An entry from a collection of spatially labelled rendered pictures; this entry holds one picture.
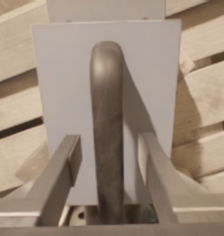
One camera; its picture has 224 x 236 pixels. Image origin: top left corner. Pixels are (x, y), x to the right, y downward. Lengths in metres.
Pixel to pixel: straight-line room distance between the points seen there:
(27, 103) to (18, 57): 0.11
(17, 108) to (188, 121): 0.44
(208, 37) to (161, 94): 0.32
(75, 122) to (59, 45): 0.08
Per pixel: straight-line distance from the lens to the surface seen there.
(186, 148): 0.52
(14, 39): 0.46
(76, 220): 0.57
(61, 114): 0.18
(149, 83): 0.18
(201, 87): 0.48
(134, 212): 0.29
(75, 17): 0.23
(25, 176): 0.46
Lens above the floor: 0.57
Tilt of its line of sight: 73 degrees down
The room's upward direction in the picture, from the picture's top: 179 degrees clockwise
